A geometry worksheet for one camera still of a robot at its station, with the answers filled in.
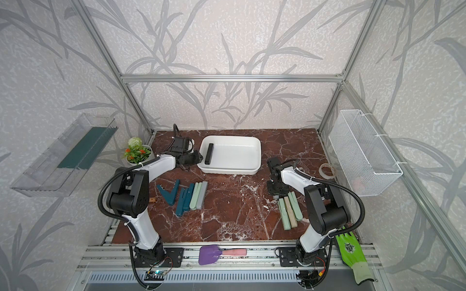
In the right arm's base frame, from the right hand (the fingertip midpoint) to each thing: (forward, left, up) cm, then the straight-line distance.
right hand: (274, 190), depth 93 cm
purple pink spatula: (-28, +30, +2) cm, 41 cm away
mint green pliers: (-14, -3, +2) cm, 14 cm away
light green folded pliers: (-3, +40, +2) cm, 40 cm away
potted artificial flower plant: (+13, +69, +16) cm, 72 cm away
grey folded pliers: (-3, +36, +3) cm, 37 cm away
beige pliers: (-16, -6, +2) cm, 18 cm away
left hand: (+17, +39, +7) cm, 43 cm away
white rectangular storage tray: (+24, +24, -1) cm, 34 cm away
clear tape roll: (+8, -28, +2) cm, 29 cm away
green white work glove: (-30, -29, 0) cm, 41 cm away
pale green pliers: (-11, -9, +1) cm, 14 cm away
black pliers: (+23, +36, +3) cm, 43 cm away
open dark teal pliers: (-4, +53, +2) cm, 53 cm away
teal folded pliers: (-8, +44, +2) cm, 44 cm away
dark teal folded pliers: (-6, +47, +1) cm, 47 cm away
